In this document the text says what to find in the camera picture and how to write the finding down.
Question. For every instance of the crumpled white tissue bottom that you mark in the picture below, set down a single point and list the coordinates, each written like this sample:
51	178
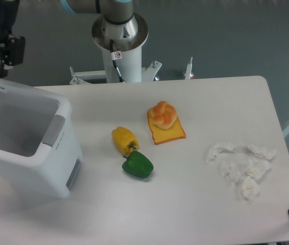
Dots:
250	189

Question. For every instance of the white trash can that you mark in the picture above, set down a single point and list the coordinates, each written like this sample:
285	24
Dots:
39	149

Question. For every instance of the crumpled white tissue centre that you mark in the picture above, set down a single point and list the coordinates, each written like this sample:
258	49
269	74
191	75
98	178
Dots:
257	168

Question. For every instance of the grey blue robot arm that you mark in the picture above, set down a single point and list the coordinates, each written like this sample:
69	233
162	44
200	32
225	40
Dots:
115	12

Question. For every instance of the knotted bread roll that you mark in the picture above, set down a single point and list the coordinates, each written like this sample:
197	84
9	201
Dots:
163	115

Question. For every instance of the crumpled white tissue left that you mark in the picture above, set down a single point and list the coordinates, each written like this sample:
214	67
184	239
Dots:
219	147

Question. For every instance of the crumpled white tissue right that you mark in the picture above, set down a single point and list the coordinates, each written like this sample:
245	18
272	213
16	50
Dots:
262	152

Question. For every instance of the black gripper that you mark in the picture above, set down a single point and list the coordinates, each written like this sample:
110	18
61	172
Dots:
11	47

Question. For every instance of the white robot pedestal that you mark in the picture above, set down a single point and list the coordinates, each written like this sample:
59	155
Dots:
121	49

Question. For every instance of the yellow bell pepper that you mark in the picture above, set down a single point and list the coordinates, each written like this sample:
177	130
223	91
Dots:
124	140

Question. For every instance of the crumpled white tissue middle-left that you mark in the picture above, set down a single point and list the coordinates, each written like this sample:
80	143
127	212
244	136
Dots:
230	169

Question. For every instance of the orange toast slice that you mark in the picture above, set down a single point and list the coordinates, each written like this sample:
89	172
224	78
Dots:
160	136

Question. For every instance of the green bell pepper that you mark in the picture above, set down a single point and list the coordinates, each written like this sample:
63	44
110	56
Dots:
137	165

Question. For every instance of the white clamp post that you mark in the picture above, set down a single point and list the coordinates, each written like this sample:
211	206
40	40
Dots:
188	73

